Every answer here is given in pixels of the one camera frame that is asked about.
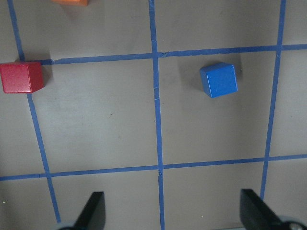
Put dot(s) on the blue wooden cube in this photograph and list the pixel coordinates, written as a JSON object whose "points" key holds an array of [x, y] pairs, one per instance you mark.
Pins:
{"points": [[219, 79]]}

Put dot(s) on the orange wooden cube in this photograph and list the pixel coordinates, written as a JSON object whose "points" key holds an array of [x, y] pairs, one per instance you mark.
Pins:
{"points": [[72, 2]]}

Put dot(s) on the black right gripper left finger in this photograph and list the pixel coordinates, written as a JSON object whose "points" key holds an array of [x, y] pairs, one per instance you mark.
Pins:
{"points": [[93, 215]]}

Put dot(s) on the red wooden cube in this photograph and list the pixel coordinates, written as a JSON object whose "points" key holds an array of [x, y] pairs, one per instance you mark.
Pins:
{"points": [[21, 77]]}

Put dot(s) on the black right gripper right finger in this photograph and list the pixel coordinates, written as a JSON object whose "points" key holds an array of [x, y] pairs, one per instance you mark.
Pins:
{"points": [[256, 215]]}

